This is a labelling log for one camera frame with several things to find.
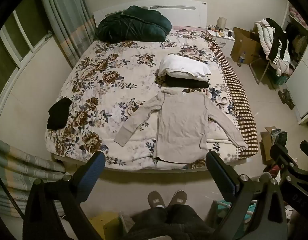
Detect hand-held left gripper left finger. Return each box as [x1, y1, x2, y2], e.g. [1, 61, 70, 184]
[23, 151, 106, 240]

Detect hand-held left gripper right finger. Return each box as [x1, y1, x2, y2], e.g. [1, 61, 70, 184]
[206, 151, 288, 240]

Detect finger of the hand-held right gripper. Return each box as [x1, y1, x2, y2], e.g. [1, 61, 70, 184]
[270, 144, 298, 178]
[300, 140, 308, 161]

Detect beige long-sleeve shirt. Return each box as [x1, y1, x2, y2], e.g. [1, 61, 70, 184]
[114, 88, 249, 160]

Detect small black cloth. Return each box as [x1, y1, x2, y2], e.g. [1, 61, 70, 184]
[47, 97, 73, 130]

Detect hanging clothes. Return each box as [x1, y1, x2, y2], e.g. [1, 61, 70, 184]
[286, 24, 308, 53]

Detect chair with piled clothes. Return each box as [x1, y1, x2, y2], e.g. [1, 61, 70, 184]
[254, 20, 292, 77]

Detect small open cardboard box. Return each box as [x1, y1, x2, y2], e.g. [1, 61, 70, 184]
[260, 126, 289, 165]

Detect white pipe rack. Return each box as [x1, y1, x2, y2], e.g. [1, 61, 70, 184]
[214, 199, 257, 222]

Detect grey slipper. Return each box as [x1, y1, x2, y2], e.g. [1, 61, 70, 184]
[167, 190, 188, 207]
[147, 191, 167, 208]

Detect dark patterned slippers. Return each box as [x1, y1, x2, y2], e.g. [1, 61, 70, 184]
[278, 89, 296, 110]

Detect yellow box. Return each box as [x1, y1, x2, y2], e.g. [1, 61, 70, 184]
[89, 211, 120, 240]

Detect white wardrobe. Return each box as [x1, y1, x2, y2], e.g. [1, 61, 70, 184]
[285, 2, 308, 126]

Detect brown checkered blanket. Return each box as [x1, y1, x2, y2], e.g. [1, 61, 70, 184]
[206, 38, 258, 158]

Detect person's legs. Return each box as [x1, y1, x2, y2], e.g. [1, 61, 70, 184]
[123, 204, 215, 240]

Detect green storage box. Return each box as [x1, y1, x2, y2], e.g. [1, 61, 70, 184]
[269, 70, 289, 86]

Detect green striped curtain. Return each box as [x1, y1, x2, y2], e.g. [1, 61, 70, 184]
[38, 0, 97, 68]
[0, 136, 67, 218]

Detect metal folding chair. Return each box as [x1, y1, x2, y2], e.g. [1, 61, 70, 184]
[249, 55, 272, 85]

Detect folded black garment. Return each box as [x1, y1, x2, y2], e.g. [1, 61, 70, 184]
[164, 74, 210, 88]

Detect floral blanket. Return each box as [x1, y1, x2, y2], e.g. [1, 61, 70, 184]
[45, 29, 244, 173]

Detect folded white garment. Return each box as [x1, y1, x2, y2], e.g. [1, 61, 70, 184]
[158, 54, 212, 82]

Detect black striped track jacket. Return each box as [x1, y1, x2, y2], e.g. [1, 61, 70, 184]
[266, 18, 289, 63]

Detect large cardboard box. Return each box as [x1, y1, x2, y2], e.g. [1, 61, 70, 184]
[230, 27, 261, 65]

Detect white nightstand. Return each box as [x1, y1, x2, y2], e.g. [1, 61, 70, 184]
[206, 27, 236, 58]

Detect pink floral quilt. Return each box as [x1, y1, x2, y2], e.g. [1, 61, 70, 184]
[289, 6, 306, 27]

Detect dark green duvet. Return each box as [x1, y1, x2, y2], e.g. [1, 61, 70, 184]
[94, 6, 172, 42]

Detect white framed window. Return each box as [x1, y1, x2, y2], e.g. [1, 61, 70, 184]
[0, 4, 54, 72]

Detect white bed headboard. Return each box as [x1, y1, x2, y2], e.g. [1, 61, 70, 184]
[93, 1, 208, 29]

